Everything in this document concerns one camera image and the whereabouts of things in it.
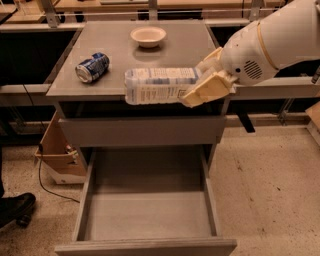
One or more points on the blue soda can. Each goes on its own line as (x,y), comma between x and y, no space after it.
(93,68)

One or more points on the grey drawer cabinet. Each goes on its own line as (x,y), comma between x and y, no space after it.
(148,190)

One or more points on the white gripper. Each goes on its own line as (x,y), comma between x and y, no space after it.
(244,55)

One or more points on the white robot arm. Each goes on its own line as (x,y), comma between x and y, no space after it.
(290,35)

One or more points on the open grey middle drawer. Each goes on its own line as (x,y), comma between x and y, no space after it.
(154,201)

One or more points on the cardboard box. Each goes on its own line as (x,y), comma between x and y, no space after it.
(60,157)

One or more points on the white paper bowl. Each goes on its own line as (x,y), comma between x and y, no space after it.
(148,37)

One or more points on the clear plastic bottle blue label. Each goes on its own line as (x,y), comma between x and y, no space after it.
(158,85)

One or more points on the grey top drawer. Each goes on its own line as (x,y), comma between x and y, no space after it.
(145,131)

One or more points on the black chair caster wheel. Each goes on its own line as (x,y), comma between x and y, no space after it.
(24,220)

